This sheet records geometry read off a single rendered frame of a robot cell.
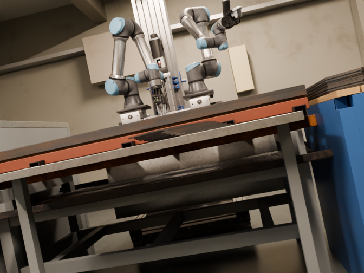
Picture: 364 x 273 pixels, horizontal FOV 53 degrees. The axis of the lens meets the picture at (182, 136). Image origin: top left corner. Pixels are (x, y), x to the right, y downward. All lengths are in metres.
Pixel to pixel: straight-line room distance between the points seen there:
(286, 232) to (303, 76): 4.41
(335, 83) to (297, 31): 4.61
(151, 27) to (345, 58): 3.74
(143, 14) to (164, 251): 1.95
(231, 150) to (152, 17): 1.28
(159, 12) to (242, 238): 1.96
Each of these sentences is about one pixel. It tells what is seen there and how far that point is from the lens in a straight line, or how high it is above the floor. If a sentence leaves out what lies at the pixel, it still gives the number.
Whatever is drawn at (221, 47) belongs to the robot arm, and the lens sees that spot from 2.58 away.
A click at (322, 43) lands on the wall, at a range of 6.06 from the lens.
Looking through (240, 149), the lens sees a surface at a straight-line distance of 2.37.
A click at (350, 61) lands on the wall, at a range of 6.13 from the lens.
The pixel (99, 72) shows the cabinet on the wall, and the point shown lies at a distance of 5.76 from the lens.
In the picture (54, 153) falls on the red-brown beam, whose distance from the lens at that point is 1.80.
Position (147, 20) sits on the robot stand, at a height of 1.70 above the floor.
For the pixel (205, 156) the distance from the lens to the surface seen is 2.38.
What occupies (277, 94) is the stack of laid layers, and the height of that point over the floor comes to 0.84.
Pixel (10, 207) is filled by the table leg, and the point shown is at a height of 0.58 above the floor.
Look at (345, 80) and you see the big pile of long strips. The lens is 1.41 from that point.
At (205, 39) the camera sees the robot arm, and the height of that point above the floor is 1.36.
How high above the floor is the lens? 0.74
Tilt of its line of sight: level
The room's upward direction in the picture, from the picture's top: 12 degrees counter-clockwise
